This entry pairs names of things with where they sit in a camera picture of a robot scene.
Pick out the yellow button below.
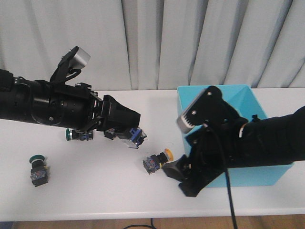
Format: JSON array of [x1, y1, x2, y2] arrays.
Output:
[[116, 127, 147, 149], [143, 148, 173, 175]]

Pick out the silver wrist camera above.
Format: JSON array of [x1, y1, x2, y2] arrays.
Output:
[[69, 46, 91, 69], [176, 90, 208, 134]]

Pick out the grey curtain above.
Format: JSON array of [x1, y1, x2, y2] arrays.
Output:
[[0, 0, 305, 90]]

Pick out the black camera cable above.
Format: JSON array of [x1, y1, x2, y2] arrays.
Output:
[[203, 123, 239, 229]]

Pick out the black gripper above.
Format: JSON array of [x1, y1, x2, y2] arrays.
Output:
[[51, 83, 141, 133], [163, 128, 229, 197]]

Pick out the green button front left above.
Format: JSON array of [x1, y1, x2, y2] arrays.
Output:
[[29, 155, 49, 187]]

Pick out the green button lying sideways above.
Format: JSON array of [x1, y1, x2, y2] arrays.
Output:
[[65, 128, 93, 141]]

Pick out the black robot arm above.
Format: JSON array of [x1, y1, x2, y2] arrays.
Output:
[[179, 107, 305, 197], [0, 70, 146, 149]]

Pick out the blue plastic box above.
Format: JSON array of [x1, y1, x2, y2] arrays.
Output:
[[177, 84, 293, 187]]

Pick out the red button rear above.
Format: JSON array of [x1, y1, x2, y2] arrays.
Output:
[[103, 128, 116, 140]]

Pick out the black floor cable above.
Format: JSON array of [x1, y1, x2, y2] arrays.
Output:
[[123, 218, 155, 229]]

